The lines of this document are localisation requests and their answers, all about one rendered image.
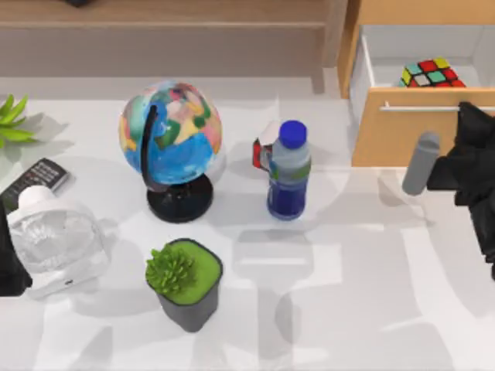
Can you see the wooden open shelf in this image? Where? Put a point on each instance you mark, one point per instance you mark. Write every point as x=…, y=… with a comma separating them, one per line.
x=162, y=46

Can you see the blue bottle with blue cap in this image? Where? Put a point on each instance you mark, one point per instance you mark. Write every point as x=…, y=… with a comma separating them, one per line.
x=289, y=174

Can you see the green plant in grey pot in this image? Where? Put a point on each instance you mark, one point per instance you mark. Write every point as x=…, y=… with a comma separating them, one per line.
x=189, y=278

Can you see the green leafy plant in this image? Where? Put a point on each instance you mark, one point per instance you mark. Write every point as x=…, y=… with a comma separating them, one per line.
x=11, y=120

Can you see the multicoloured puzzle cube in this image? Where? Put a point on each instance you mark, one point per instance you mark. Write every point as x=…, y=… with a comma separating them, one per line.
x=431, y=73

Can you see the black calculator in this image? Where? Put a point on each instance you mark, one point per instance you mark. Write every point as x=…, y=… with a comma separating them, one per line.
x=42, y=174

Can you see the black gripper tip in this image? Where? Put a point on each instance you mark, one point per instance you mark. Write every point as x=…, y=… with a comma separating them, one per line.
x=9, y=266

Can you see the white desk fan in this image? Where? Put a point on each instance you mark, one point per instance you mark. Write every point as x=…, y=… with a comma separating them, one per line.
x=54, y=239

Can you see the grey drawer inside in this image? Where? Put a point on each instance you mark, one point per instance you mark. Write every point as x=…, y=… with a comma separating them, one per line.
x=386, y=69

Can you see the pale wooden drawer front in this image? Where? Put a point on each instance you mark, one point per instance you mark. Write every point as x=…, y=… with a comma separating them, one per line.
x=406, y=135

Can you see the red and white carton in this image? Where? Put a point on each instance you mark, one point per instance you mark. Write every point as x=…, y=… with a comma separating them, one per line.
x=262, y=150

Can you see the colourful globe on black stand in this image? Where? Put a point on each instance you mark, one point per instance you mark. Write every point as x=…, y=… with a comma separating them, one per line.
x=178, y=135

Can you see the wooden cabinet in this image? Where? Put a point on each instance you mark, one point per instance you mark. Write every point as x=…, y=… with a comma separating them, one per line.
x=425, y=11

